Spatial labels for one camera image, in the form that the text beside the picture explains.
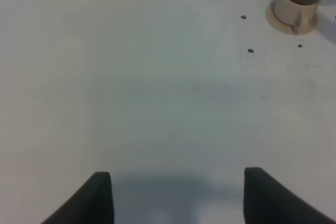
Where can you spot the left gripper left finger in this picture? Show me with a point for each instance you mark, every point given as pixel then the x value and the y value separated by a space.
pixel 91 203

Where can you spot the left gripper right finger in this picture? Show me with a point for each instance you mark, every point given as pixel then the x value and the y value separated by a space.
pixel 268 201

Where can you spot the near beige cup saucer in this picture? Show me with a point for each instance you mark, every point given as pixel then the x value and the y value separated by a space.
pixel 291 18

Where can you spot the near beige teacup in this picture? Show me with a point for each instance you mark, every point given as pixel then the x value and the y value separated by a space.
pixel 294 17

